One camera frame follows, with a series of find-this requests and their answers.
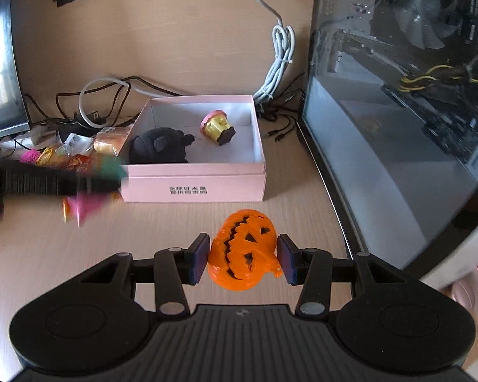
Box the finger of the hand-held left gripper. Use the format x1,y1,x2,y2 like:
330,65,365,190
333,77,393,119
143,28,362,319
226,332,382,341
0,164,122,200

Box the bread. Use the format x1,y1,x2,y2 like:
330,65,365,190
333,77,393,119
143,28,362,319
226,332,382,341
93,126,135,156

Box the bundled white cable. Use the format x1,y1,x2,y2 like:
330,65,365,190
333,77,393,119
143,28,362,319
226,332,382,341
226,0,296,103

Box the black plush toy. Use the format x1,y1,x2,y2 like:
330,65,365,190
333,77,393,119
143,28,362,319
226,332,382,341
128,127,196,165

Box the black cables with plugs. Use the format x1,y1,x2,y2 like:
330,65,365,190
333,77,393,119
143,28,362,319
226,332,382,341
258,72,308,143

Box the pink gold cupcake toy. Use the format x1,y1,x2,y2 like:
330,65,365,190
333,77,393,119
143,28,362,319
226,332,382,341
200,109,235,145

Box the computer monitor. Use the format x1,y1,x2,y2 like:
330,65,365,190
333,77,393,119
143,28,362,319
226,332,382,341
0,0,31,144

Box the white snack packet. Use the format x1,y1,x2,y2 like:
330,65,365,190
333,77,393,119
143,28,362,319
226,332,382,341
65,132,95,154

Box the pink cardboard box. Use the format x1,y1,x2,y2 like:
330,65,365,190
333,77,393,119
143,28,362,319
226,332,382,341
119,95,267,203

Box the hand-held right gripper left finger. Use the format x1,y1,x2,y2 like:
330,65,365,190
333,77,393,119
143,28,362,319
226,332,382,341
80,233,212,316

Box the tangled black cables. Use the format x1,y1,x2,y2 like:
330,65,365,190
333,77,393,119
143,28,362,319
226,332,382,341
24,75,182,130

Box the yellow snack packet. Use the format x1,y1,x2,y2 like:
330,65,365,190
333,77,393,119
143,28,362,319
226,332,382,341
35,146,71,168

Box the grey looped cable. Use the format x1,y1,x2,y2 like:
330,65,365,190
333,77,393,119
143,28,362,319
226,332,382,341
79,76,184,127

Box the orange pumpkin toy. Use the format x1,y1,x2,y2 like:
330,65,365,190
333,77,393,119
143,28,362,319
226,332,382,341
207,209,283,291

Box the glass panel computer case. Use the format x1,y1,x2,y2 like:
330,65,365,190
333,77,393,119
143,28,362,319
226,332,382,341
298,0,478,287

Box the red orange snack packet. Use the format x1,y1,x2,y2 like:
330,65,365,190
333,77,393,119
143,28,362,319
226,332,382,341
67,153,105,173

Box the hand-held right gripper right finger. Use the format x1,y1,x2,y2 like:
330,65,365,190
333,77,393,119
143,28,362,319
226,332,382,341
277,234,400,316

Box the white power strip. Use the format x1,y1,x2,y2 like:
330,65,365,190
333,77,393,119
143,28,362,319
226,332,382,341
0,125,62,152

